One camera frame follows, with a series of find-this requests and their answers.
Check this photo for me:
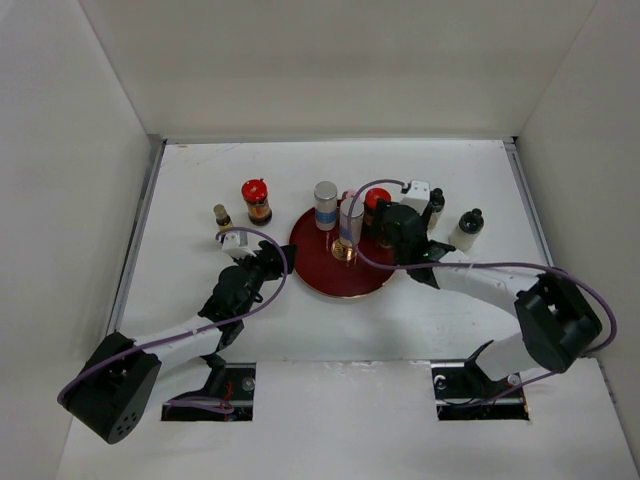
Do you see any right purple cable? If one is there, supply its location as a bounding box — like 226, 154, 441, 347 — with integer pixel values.
347, 179, 618, 409

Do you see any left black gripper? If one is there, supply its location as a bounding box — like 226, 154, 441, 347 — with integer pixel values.
232, 241, 295, 318

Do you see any silver lid blue label jar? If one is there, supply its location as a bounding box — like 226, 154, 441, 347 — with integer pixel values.
314, 181, 337, 231

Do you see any black cap grinder bottle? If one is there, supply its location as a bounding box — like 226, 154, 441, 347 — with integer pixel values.
428, 188, 446, 230
448, 208, 485, 252

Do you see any red lid sauce jar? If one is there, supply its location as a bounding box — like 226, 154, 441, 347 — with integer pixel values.
363, 187, 392, 228
241, 178, 272, 226

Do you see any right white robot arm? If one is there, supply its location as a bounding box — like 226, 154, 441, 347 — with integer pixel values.
372, 199, 602, 396

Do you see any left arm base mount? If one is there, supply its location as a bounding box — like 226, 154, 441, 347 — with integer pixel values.
161, 355, 257, 423

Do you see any small yellow liquid bottle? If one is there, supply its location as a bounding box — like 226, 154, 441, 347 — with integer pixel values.
212, 204, 233, 232

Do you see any red round tray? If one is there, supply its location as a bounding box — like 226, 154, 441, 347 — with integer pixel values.
289, 208, 394, 298

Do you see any black cap brown spice bottle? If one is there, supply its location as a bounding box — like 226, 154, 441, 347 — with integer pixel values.
377, 236, 392, 249

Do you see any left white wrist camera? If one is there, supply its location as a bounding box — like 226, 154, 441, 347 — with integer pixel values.
216, 229, 254, 259

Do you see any white lid spice jar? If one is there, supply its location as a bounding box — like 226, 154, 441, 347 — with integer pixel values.
339, 197, 364, 247

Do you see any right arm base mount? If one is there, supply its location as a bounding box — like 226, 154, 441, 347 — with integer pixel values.
431, 362, 529, 421

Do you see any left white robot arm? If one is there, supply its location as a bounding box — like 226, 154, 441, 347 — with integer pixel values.
57, 240, 297, 444

